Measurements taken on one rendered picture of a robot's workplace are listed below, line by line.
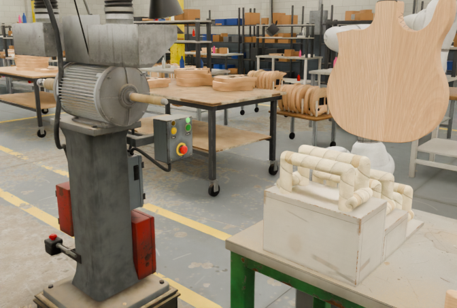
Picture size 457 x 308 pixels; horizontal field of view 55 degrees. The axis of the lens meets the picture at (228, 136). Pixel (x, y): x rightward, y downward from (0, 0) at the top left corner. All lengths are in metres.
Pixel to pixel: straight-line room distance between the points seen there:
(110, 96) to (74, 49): 0.30
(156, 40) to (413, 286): 1.06
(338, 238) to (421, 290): 0.22
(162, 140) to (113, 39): 0.59
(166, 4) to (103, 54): 0.29
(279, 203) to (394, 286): 0.33
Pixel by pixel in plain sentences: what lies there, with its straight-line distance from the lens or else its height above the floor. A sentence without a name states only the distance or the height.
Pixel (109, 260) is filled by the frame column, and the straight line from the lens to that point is 2.18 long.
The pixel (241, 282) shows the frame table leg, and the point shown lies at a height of 0.81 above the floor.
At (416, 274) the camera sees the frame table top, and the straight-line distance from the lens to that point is 1.21.
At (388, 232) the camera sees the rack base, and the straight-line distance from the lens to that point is 1.22.
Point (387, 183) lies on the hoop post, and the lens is 1.26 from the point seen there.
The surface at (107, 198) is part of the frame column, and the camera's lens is 2.06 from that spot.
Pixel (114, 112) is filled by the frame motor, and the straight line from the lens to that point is 1.80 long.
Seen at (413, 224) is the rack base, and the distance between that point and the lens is 1.46.
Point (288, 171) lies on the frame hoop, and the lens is 1.12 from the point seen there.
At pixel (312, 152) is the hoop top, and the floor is 1.20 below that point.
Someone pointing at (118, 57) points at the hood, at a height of 1.42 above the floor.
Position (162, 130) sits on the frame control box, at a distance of 1.99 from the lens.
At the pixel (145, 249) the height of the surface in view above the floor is 0.46.
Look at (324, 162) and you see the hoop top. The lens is 1.05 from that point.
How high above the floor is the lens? 1.51
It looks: 14 degrees down
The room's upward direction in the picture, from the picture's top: straight up
